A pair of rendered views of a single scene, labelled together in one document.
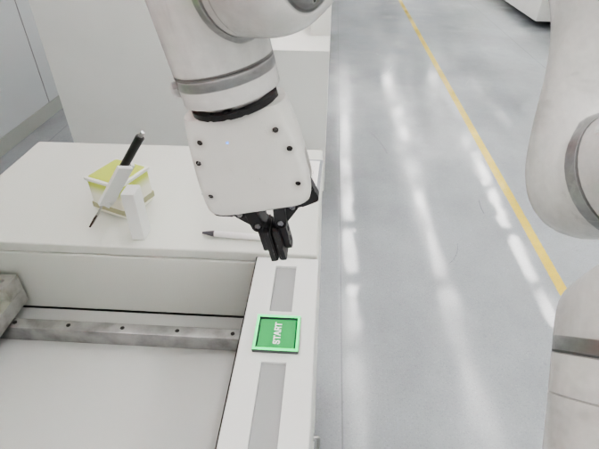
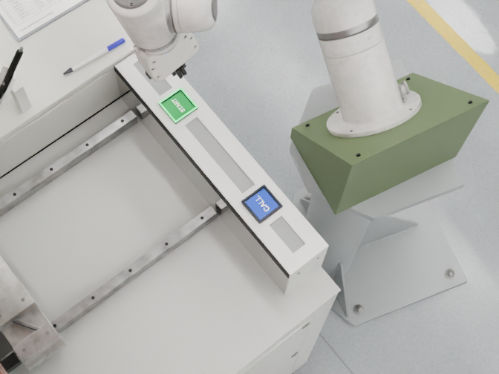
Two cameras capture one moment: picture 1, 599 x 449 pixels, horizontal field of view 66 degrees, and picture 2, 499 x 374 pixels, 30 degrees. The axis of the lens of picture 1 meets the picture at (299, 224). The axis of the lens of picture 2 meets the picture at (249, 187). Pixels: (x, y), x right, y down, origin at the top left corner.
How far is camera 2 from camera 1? 1.32 m
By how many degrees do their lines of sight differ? 41
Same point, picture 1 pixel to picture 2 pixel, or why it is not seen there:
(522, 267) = not seen: outside the picture
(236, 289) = (102, 92)
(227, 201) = (165, 73)
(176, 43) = (153, 41)
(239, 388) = (188, 145)
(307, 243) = not seen: hidden behind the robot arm
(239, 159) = (171, 56)
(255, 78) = not seen: hidden behind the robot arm
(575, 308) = (321, 21)
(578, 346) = (328, 37)
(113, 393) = (87, 204)
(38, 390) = (42, 237)
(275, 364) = (191, 121)
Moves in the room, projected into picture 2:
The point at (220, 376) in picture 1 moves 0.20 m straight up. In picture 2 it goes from (135, 149) to (126, 106)
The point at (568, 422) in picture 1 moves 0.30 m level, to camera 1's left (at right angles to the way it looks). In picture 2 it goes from (336, 67) to (217, 165)
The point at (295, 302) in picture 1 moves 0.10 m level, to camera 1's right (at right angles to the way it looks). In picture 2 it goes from (168, 80) to (206, 50)
